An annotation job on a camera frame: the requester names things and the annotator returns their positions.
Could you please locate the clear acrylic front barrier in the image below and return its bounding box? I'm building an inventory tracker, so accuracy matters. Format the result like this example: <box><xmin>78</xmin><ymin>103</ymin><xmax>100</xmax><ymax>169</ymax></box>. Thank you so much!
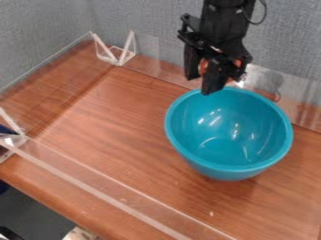
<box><xmin>14</xmin><ymin>136</ymin><xmax>235</xmax><ymax>240</ymax></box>

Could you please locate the blue plastic bowl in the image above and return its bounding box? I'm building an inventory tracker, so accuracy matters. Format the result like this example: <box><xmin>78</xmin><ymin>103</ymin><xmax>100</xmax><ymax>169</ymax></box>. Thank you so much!
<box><xmin>164</xmin><ymin>87</ymin><xmax>292</xmax><ymax>181</ymax></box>

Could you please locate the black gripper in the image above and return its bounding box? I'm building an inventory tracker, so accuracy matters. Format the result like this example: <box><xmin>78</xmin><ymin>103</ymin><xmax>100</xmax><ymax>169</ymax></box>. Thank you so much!
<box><xmin>177</xmin><ymin>0</ymin><xmax>252</xmax><ymax>96</ymax></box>

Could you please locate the clear acrylic back barrier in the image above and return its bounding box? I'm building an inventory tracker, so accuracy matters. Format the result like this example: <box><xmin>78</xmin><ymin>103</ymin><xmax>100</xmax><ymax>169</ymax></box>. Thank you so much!
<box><xmin>124</xmin><ymin>34</ymin><xmax>321</xmax><ymax>132</ymax></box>

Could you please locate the red toy mushroom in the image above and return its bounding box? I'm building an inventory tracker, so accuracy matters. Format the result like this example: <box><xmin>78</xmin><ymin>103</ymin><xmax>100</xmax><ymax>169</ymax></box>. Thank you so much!
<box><xmin>198</xmin><ymin>58</ymin><xmax>232</xmax><ymax>83</ymax></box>

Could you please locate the black cable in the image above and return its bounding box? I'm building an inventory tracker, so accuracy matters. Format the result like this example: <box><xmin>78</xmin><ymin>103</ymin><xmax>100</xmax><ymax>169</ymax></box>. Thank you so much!
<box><xmin>240</xmin><ymin>0</ymin><xmax>268</xmax><ymax>26</ymax></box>

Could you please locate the clear acrylic corner bracket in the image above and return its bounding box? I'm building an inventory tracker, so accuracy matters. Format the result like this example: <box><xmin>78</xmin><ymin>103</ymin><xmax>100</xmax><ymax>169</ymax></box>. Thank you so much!
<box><xmin>89</xmin><ymin>31</ymin><xmax>136</xmax><ymax>67</ymax></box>

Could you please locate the clear acrylic barrier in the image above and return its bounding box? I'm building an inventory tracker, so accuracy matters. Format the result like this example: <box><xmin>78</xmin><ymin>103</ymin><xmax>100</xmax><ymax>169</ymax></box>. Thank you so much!
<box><xmin>124</xmin><ymin>34</ymin><xmax>321</xmax><ymax>132</ymax></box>
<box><xmin>14</xmin><ymin>136</ymin><xmax>235</xmax><ymax>240</ymax></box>

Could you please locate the clear acrylic left bracket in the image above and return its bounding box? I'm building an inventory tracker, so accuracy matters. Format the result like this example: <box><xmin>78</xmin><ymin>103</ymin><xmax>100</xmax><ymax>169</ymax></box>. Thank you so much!
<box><xmin>0</xmin><ymin>107</ymin><xmax>26</xmax><ymax>164</ymax></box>

